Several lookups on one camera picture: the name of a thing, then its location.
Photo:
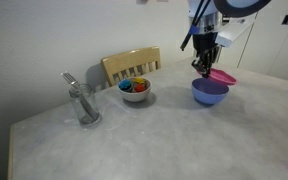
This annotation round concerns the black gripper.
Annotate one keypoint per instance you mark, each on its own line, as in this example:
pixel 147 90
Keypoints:
pixel 205 41

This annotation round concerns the pink plastic bowl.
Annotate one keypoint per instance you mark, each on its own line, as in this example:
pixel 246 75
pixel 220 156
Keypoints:
pixel 222 77

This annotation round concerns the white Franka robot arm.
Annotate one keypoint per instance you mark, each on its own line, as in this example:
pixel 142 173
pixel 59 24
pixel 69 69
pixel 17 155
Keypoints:
pixel 210 20

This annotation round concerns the blue plastic bowl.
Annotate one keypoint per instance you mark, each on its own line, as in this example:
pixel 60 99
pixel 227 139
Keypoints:
pixel 209 93

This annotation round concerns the white ceramic bowl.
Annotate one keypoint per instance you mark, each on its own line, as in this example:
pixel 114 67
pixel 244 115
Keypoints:
pixel 135 96

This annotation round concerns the white cabinet door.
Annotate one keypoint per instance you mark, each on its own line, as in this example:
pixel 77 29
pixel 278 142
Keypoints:
pixel 270 40

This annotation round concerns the yellow toy piece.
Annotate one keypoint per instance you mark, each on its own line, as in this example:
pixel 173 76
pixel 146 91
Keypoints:
pixel 138 80

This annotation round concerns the red toy piece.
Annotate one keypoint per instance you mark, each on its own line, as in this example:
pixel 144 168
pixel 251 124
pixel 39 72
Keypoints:
pixel 139 88

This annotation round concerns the wooden chair back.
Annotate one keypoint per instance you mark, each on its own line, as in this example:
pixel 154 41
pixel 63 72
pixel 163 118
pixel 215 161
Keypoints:
pixel 130 60

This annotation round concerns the blue toy piece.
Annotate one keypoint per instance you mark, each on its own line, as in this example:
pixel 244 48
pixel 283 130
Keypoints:
pixel 125 84

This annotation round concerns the clear glass jar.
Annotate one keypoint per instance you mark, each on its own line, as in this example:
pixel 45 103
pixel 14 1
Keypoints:
pixel 84 106

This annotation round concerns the silver metal fork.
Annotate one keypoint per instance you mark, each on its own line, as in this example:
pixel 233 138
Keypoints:
pixel 70 79

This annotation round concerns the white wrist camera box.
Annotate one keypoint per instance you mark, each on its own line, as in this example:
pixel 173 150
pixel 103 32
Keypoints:
pixel 232 33

